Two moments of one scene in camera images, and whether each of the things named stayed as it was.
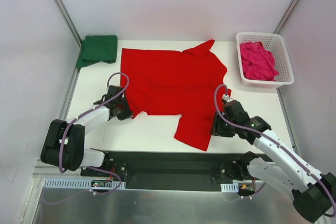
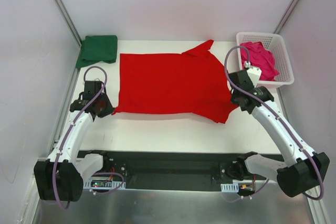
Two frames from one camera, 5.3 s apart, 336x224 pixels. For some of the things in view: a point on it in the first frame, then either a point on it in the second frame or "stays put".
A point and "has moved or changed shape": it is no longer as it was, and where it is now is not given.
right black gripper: x=219 y=126 -> x=237 y=99
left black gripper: x=124 y=111 -> x=104 y=107
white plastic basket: x=273 y=42 stays put
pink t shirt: x=257 y=62 stays put
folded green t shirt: x=96 y=49 stays put
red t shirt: x=189 y=84 has moved or changed shape
